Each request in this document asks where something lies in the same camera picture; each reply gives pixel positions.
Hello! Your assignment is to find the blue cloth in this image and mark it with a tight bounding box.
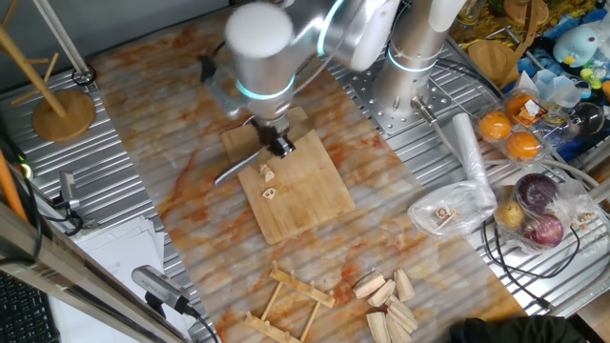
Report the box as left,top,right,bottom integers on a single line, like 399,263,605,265
517,9,610,94

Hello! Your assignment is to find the black cable ring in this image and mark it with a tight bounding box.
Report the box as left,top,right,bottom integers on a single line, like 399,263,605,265
71,64,99,89

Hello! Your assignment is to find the orange marble pattern mat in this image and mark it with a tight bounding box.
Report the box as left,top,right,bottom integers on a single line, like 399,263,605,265
89,0,531,343

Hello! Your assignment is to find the orange fruit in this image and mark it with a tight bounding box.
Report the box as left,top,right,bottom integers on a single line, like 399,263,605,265
478,110,513,142
504,92,539,120
504,131,541,161

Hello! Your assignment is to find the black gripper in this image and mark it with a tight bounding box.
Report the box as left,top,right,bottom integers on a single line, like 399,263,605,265
250,116,298,160

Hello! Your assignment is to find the metal cable connector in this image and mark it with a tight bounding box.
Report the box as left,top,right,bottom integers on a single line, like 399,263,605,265
410,94,438,126

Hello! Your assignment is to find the wooden cutting board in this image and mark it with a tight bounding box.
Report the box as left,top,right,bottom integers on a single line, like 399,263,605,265
221,105,356,246

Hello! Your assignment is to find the dark glass bowl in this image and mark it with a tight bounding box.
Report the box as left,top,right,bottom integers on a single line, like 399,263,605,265
569,102,606,137

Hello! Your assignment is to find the small wooden stand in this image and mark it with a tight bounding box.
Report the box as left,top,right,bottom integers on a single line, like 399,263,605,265
502,0,550,26

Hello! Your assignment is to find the round wooden disc stand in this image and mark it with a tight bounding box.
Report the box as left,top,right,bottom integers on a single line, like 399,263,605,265
466,40,521,90

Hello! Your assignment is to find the clear plastic bag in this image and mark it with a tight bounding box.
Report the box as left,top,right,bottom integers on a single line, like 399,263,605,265
407,112,498,238

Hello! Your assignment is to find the white slanted pole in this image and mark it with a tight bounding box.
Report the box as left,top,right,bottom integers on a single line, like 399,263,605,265
31,0,92,80

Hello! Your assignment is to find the small green toy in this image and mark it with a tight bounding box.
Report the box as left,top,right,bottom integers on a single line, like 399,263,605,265
579,66,604,91

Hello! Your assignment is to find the crinkled clear produce bag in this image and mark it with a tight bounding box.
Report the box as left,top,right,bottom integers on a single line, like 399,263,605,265
493,171,600,253

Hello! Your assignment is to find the forearm in dark sleeve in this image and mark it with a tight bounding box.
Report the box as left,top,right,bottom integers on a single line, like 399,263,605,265
447,313,592,343

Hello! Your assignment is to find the black keyboard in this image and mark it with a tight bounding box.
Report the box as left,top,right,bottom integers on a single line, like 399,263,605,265
0,271,61,343

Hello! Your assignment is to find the steel cleaver knife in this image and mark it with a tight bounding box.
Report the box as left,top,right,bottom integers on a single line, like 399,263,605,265
213,108,315,188

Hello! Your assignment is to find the stack of white papers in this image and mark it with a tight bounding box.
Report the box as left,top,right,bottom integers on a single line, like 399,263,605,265
71,216,192,343

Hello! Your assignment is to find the clear plastic fruit tray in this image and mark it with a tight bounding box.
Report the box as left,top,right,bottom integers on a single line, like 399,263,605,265
474,87,580,166

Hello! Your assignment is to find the thin lotus root stick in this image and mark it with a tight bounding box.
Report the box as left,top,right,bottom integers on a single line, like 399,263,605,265
434,211,460,233

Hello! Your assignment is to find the blue plush toy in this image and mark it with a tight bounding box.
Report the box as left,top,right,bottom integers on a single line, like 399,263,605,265
552,23,600,69

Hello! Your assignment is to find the aluminium frame beam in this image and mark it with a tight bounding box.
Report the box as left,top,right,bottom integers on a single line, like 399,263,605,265
0,199,192,343

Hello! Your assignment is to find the clear plastic measuring cup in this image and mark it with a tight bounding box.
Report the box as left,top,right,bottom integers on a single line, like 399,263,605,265
532,70,593,109

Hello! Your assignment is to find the orange pole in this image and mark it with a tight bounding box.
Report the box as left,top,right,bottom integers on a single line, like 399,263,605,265
0,147,30,224

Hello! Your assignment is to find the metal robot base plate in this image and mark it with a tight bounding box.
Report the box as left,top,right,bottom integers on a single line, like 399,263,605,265
346,59,454,137

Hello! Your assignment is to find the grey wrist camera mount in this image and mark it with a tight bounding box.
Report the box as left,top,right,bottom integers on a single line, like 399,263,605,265
197,51,242,120

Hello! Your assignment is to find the wooden knife rack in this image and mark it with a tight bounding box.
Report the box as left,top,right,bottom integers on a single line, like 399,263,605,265
245,260,337,343

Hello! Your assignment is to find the purple onion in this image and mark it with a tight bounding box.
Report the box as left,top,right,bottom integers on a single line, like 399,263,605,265
521,212,565,248
515,172,559,214

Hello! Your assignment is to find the glass jar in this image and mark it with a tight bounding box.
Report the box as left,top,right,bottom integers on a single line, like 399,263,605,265
456,0,483,26

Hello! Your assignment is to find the yellow pear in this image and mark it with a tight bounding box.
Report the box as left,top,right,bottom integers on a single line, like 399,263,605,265
494,199,525,230

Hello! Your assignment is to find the large grey cylindrical camera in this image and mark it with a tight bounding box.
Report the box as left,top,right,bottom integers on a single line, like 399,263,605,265
132,265,194,318

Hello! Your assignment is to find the black table cable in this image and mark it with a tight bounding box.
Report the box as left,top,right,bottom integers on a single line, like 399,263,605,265
480,218,582,312

